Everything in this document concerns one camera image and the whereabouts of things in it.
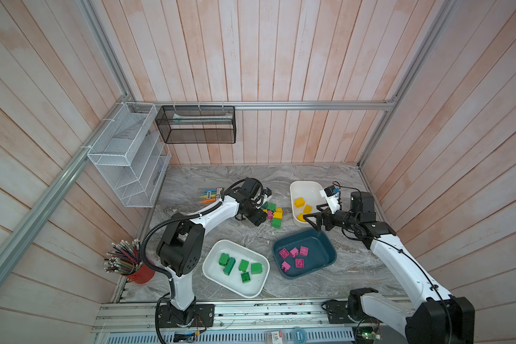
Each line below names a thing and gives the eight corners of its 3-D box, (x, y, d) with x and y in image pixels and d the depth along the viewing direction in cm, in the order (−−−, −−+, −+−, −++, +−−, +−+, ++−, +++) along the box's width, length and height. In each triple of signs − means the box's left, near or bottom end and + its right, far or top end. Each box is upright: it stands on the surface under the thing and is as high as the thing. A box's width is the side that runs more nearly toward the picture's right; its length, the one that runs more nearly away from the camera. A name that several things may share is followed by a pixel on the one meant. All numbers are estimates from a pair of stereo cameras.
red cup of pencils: (127, 288, 81) (99, 274, 67) (130, 262, 88) (106, 243, 73) (154, 282, 83) (132, 266, 68) (155, 256, 89) (136, 237, 75)
